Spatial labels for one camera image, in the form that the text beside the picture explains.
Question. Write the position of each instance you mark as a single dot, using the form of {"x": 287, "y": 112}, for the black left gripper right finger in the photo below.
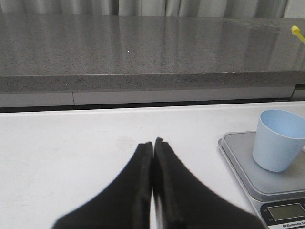
{"x": 183, "y": 202}

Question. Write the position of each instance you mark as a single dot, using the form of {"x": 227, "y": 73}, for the grey curtain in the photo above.
{"x": 167, "y": 8}

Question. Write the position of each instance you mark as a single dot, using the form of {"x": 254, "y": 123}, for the light blue plastic cup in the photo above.
{"x": 279, "y": 138}

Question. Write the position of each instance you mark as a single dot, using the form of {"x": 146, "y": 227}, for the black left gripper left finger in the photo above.
{"x": 124, "y": 204}

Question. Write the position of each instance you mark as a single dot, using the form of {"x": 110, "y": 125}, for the silver electronic kitchen scale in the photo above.
{"x": 278, "y": 198}

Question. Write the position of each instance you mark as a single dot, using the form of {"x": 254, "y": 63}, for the grey stone counter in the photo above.
{"x": 75, "y": 60}

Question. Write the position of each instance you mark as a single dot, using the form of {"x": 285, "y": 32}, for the yellow squeeze bottle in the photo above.
{"x": 295, "y": 30}

